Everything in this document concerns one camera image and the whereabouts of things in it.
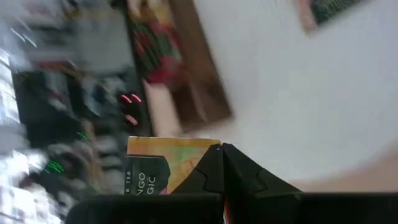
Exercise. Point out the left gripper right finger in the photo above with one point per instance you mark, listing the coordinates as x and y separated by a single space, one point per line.
264 199

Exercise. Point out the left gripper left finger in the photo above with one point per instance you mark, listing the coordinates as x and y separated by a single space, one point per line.
186 208

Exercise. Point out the wooden compartment tea box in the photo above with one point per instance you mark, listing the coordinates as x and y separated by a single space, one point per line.
199 77

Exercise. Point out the brown vanilla caramel tea packet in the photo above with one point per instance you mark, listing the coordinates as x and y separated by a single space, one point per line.
329 9

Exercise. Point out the white round placemat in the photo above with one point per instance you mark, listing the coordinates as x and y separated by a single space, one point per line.
295 93

